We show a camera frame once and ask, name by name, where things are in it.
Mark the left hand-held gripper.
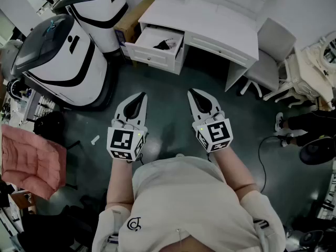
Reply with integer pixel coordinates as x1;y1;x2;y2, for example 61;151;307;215
106;92;149;162

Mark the person's right forearm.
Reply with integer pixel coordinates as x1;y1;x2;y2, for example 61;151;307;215
214;145;258;194

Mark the person's beige shirt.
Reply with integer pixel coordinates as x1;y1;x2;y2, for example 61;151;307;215
91;155;287;252

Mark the oval dressing table mirror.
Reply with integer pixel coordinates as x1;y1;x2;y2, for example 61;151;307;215
319;31;336;71

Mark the person's right hand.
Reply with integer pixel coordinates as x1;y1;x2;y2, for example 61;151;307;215
205;112;226;124

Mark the black backpack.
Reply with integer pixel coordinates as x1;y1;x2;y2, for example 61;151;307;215
33;111;67;143

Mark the white black service robot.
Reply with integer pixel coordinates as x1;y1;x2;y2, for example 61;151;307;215
51;0;129;55

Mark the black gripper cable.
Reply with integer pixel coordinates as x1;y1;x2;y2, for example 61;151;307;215
125;153;144;166

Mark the white black robot cyan strip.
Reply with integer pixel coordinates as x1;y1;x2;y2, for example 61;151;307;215
9;14;109;110

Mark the black floor cable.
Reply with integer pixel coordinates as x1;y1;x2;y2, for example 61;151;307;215
258;134;292;194

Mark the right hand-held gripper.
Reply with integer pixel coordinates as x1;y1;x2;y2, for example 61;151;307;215
187;88;234;154

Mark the brown cardboard box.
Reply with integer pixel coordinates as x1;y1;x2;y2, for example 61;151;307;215
113;0;155;67

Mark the white desk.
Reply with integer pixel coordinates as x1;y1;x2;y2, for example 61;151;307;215
131;0;287;92

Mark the white desk drawer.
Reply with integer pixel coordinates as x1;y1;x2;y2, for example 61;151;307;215
125;26;185;75

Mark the person's left forearm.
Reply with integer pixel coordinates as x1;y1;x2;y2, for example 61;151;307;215
106;156;135;210

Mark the grey upholstered chair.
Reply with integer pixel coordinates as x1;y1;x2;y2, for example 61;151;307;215
237;17;297;100

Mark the ornate cream dressing table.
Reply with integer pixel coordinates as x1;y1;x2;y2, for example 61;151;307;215
262;30;336;109

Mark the person's left hand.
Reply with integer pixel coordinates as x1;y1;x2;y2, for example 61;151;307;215
111;119;135;130

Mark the pink quilted cushion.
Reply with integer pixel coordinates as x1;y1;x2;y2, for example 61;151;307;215
1;124;68;201

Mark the black office chair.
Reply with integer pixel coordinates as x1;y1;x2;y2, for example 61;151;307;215
299;136;336;166

